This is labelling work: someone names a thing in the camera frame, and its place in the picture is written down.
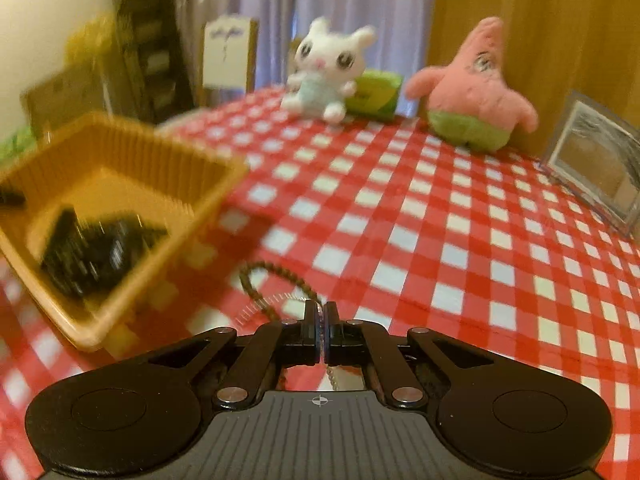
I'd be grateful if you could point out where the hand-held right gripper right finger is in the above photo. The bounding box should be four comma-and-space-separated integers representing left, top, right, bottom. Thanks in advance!
324, 301, 501, 406

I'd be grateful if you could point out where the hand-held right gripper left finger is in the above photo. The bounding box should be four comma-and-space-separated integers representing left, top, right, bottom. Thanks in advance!
135, 300, 321, 408

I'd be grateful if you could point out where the white pearl strand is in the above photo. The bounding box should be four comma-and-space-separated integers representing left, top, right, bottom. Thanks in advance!
237, 292, 346, 391

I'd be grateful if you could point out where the brown bead necklace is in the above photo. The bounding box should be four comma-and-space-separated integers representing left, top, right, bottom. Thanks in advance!
239, 262, 321, 326

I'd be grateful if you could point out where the black cuff bracelet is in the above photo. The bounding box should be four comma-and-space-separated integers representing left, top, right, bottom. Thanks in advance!
100, 212, 168, 266

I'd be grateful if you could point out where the golden plastic tray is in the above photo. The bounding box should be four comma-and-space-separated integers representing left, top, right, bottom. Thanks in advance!
0, 111, 251, 353

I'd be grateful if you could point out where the green carton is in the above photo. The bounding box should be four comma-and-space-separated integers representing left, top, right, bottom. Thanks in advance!
0, 127, 38, 161

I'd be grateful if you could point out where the cardboard box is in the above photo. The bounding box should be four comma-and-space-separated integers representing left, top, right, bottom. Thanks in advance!
20, 62, 108, 133

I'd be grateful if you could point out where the red checked tablecloth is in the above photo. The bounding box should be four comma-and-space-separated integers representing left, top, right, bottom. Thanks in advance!
0, 85, 640, 480

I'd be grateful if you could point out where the yellow plastic bag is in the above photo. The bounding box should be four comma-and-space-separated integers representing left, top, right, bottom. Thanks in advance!
67, 12, 118, 66

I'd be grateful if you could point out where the black folding rack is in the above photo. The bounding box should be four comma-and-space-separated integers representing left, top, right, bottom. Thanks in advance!
112, 0, 196, 123

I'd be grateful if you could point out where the green plush toy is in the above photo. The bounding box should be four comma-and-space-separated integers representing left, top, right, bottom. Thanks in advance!
345, 70, 405, 121

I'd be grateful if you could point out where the white bunny plush toy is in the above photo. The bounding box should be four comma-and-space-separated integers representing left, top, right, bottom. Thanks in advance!
280, 16, 378, 123

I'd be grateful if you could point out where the white wooden chair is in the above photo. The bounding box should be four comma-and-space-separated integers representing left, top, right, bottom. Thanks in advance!
197, 16, 261, 108

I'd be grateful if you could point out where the pink starfish plush toy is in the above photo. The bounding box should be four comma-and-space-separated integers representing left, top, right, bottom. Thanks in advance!
404, 16, 540, 155

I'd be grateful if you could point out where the framed picture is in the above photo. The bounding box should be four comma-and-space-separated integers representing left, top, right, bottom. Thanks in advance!
540, 91, 640, 238

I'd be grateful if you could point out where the wooden door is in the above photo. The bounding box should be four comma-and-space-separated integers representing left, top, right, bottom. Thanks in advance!
427, 0, 640, 156

